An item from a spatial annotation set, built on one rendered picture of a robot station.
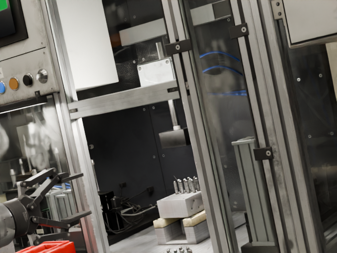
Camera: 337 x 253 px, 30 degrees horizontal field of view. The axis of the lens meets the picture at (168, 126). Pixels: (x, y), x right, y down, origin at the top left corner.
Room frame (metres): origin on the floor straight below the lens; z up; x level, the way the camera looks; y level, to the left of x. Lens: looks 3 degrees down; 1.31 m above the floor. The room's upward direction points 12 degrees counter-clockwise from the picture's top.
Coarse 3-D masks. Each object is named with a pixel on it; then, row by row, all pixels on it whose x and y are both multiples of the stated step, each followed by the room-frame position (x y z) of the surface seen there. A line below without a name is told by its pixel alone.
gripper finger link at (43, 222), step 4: (32, 216) 1.28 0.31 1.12; (32, 220) 1.27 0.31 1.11; (36, 220) 1.27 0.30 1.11; (40, 220) 1.28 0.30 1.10; (44, 220) 1.29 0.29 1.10; (48, 220) 1.31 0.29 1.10; (52, 220) 1.32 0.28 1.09; (40, 224) 1.30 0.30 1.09; (44, 224) 1.30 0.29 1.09; (48, 224) 1.31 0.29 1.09; (52, 224) 1.31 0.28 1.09; (56, 224) 1.32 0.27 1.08; (60, 224) 1.33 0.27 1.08; (64, 224) 1.34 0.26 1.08; (68, 224) 1.35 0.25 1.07; (60, 228) 1.36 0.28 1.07
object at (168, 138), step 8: (168, 104) 1.73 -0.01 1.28; (176, 112) 1.72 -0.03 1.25; (176, 120) 1.72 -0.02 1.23; (176, 128) 1.72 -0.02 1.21; (184, 128) 1.72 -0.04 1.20; (160, 136) 1.73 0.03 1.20; (168, 136) 1.71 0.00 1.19; (176, 136) 1.70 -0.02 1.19; (184, 136) 1.68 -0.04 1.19; (168, 144) 1.72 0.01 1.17; (176, 144) 1.70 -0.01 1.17; (184, 144) 1.68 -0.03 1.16
